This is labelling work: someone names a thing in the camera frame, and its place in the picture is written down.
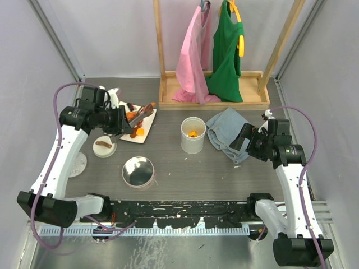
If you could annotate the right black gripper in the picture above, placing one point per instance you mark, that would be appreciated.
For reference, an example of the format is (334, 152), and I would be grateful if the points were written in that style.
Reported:
(251, 132)

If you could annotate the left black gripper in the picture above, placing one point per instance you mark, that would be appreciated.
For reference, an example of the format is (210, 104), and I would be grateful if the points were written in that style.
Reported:
(122, 126)

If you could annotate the blue denim shorts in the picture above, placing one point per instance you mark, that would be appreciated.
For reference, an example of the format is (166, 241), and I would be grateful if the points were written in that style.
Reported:
(222, 129)

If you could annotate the pink metal bowl container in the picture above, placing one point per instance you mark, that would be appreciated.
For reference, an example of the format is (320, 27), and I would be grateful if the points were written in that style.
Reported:
(138, 173)

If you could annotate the orange food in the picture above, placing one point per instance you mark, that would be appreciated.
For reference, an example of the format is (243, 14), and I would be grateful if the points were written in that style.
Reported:
(193, 134)

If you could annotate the tall white cylinder container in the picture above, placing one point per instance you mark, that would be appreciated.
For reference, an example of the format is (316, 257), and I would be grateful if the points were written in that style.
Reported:
(188, 144)

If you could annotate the metal tongs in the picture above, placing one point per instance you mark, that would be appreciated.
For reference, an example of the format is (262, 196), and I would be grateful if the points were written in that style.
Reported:
(143, 113)

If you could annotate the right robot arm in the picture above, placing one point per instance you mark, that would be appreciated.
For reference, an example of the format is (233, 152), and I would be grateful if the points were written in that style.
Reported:
(298, 239)

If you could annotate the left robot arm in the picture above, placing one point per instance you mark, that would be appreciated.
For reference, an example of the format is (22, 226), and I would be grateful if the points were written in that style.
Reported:
(45, 201)

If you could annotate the white square plate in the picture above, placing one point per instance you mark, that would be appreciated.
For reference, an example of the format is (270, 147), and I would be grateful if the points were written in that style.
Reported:
(142, 129)

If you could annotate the flat metal inner lid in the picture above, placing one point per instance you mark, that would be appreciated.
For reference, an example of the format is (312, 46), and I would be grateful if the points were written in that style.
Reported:
(79, 165)

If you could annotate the wooden clothes rack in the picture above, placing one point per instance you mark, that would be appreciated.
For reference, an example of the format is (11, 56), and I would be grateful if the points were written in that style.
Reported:
(252, 83)

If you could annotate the green hanging tank top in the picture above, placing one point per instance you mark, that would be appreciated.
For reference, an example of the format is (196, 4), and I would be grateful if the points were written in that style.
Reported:
(224, 82)

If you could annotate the pink hanging shirt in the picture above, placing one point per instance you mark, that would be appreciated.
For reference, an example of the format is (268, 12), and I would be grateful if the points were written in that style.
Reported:
(194, 60)

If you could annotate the grey clothes hanger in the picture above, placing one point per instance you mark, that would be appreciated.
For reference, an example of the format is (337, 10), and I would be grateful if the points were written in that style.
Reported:
(204, 5)

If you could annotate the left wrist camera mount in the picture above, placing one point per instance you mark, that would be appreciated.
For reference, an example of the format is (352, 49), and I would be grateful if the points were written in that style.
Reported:
(113, 98)

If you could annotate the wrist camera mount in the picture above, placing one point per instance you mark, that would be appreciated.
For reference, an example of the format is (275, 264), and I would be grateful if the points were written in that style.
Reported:
(266, 116)
(113, 98)

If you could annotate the white lid with brown strap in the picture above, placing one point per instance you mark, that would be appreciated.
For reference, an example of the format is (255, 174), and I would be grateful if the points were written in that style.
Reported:
(103, 147)

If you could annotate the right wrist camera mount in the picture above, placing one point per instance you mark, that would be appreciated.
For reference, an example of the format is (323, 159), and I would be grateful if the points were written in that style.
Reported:
(266, 116)

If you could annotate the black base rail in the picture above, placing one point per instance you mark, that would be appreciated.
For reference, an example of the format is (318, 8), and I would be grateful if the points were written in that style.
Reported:
(180, 214)

